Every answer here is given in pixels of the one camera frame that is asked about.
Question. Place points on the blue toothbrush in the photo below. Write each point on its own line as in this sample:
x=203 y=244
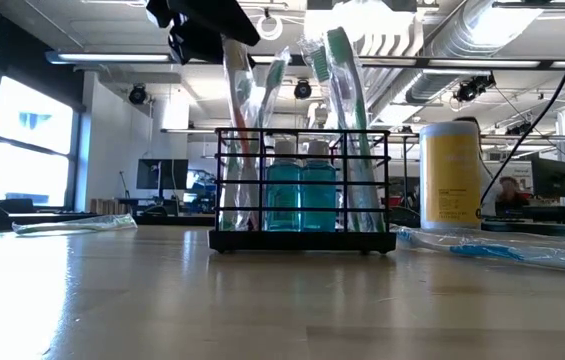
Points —
x=487 y=251

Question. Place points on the white ceiling light panel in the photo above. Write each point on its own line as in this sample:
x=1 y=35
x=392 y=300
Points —
x=362 y=20

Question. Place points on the black aluminium table frame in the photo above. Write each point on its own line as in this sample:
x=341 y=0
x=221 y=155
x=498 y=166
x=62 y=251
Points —
x=537 y=227

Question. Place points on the green toothbrush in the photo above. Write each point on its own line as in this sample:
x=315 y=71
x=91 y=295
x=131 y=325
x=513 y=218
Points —
x=275 y=75
x=77 y=223
x=320 y=65
x=340 y=47

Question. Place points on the silver ventilation duct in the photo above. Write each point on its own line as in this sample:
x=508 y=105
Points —
x=432 y=87

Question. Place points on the large window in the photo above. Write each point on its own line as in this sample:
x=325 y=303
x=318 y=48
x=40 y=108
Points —
x=27 y=150

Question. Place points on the black ceiling camera rig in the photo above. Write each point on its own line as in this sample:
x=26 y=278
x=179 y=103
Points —
x=472 y=90

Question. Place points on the black computer monitor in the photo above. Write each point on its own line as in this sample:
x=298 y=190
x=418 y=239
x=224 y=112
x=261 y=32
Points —
x=162 y=174
x=551 y=177

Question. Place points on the orange toothbrush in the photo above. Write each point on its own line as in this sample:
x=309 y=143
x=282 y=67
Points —
x=238 y=75

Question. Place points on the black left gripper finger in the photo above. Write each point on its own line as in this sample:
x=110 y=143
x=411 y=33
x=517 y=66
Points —
x=222 y=17
x=197 y=47

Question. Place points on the wooden block row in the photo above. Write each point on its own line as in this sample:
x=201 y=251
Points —
x=107 y=206

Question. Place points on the blue mouthwash bottle white cap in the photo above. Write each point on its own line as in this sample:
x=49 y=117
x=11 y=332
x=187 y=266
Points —
x=318 y=200
x=282 y=200

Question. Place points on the long ceiling strip light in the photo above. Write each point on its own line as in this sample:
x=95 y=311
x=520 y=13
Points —
x=482 y=63

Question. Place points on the yellow wipes canister white lid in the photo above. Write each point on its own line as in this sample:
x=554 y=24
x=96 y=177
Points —
x=449 y=175

